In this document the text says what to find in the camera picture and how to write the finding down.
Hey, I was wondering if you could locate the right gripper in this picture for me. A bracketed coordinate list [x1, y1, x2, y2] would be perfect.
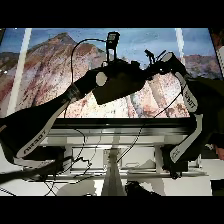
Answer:
[141, 61, 167, 81]

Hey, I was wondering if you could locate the silver frame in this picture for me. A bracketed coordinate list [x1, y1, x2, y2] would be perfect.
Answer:
[0, 117, 224, 197]

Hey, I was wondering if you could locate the black cable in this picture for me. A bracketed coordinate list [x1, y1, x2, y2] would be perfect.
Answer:
[115, 87, 188, 164]
[70, 37, 110, 88]
[65, 128, 103, 180]

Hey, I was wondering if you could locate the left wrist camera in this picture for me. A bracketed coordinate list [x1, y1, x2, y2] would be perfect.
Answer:
[105, 31, 121, 64]

